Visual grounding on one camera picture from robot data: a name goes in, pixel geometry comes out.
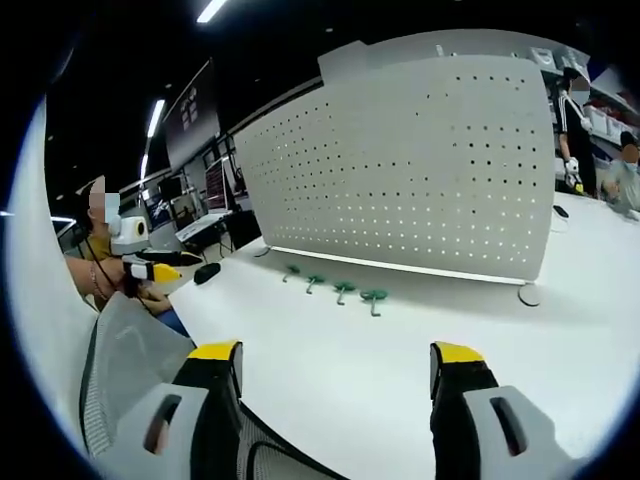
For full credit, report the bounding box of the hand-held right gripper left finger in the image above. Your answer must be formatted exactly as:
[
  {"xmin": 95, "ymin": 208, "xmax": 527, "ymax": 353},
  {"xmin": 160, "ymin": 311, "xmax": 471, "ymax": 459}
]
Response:
[{"xmin": 112, "ymin": 340, "xmax": 246, "ymax": 480}]

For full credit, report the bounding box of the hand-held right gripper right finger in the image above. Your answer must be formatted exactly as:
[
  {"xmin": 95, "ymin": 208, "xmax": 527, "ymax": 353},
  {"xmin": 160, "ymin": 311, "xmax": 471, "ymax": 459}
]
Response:
[{"xmin": 428, "ymin": 341, "xmax": 570, "ymax": 480}]

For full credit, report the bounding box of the white perforated mounting plate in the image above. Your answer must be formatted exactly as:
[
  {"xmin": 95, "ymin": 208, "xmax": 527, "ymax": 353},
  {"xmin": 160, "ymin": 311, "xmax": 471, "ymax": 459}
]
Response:
[{"xmin": 233, "ymin": 53, "xmax": 557, "ymax": 307}]

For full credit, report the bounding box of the person's mustard shirt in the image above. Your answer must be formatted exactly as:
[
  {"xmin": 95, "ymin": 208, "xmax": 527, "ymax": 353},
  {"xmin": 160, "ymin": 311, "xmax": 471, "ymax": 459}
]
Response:
[{"xmin": 74, "ymin": 222, "xmax": 121, "ymax": 264}]

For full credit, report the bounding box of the black computer mouse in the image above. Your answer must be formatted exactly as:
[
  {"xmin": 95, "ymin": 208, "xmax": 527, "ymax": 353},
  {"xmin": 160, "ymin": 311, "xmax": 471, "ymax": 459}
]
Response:
[{"xmin": 192, "ymin": 262, "xmax": 222, "ymax": 286}]

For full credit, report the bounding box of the blue cloth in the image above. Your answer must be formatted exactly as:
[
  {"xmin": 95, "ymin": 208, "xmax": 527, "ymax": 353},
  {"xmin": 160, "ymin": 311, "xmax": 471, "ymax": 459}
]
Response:
[{"xmin": 153, "ymin": 307, "xmax": 195, "ymax": 342}]

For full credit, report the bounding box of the computer monitor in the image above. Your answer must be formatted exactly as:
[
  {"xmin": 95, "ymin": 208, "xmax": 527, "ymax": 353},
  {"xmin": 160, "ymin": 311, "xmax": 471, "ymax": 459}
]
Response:
[{"xmin": 203, "ymin": 158, "xmax": 237, "ymax": 215}]

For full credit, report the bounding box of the white curved panel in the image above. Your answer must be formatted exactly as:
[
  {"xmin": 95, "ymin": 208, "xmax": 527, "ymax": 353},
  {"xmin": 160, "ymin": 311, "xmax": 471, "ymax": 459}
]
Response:
[{"xmin": 5, "ymin": 94, "xmax": 101, "ymax": 454}]

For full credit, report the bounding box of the black hanging screen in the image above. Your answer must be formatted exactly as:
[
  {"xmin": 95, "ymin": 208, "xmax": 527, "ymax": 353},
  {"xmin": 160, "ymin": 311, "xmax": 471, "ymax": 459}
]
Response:
[{"xmin": 163, "ymin": 58, "xmax": 222, "ymax": 172}]

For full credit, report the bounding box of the shelf with white bins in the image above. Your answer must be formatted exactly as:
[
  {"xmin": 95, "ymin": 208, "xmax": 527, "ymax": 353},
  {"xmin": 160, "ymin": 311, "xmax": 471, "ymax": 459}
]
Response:
[{"xmin": 584, "ymin": 64, "xmax": 640, "ymax": 151}]

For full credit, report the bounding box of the black cable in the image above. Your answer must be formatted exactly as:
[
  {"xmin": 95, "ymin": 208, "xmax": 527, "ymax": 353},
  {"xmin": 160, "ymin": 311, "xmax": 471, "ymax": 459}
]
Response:
[{"xmin": 77, "ymin": 217, "xmax": 115, "ymax": 301}]

